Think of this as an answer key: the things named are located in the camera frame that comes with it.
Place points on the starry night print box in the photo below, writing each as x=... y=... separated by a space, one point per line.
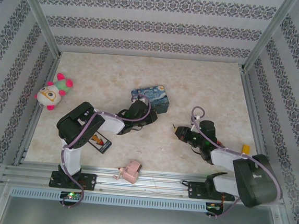
x=153 y=94

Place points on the aluminium front rail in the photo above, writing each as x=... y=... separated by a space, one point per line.
x=159 y=178

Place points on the small circuit board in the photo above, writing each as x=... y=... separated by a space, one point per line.
x=71 y=195
x=214 y=208

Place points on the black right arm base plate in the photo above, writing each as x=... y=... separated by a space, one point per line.
x=195 y=190

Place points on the aluminium side rail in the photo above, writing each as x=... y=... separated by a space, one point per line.
x=41 y=102
x=252 y=105

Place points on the black printed card pack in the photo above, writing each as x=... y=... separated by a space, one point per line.
x=101 y=141

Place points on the pink pencil sharpener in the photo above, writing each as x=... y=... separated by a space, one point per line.
x=131 y=172

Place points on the yellow block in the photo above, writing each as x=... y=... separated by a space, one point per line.
x=245 y=149

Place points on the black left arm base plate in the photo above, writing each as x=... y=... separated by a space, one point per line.
x=88 y=180

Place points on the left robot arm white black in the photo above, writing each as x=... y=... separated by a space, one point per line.
x=72 y=157

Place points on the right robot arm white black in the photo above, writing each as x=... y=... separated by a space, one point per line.
x=253 y=178

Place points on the aluminium frame post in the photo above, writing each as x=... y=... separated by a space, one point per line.
x=37 y=15
x=268 y=36

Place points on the white pink green plush toy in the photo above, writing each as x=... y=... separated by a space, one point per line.
x=50 y=95

